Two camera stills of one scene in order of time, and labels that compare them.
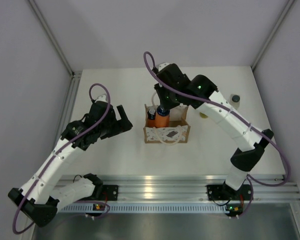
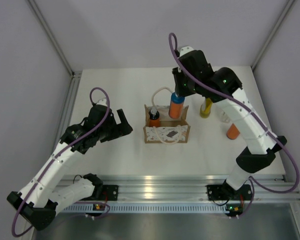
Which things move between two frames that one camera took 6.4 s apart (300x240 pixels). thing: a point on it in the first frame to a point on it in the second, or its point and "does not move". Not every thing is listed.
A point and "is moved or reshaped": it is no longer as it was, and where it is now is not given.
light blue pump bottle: [162, 117] is moved or reshaped
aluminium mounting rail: [262, 187] does not move
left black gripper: [122, 125] does not move
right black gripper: [159, 90] to [177, 74]
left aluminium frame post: [52, 37] does not move
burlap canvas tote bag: [178, 132] does not move
